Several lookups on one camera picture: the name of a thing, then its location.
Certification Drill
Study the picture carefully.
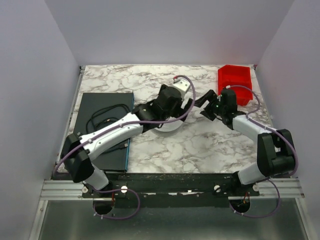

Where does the red plastic bin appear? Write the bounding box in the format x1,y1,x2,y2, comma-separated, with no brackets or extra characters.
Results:
217,65,253,106

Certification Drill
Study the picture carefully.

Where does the white cable spool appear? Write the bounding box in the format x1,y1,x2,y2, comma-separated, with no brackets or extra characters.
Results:
151,120,184,135

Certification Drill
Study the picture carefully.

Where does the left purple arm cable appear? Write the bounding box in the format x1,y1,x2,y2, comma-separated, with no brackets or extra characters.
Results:
53,74,196,176

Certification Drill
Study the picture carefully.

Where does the black usb cable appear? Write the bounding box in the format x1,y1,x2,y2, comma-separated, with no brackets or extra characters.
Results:
77,104,133,153

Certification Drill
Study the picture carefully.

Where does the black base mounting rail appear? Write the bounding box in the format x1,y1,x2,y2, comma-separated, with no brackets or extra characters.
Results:
82,173,259,221

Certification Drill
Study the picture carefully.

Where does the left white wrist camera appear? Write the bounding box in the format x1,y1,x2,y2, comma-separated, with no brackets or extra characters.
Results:
172,78,191,99

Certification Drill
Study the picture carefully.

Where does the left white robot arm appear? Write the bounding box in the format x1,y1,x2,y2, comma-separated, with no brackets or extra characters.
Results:
61,80,194,190

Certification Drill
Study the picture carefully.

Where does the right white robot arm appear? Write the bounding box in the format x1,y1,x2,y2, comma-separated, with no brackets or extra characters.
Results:
194,88,298,185

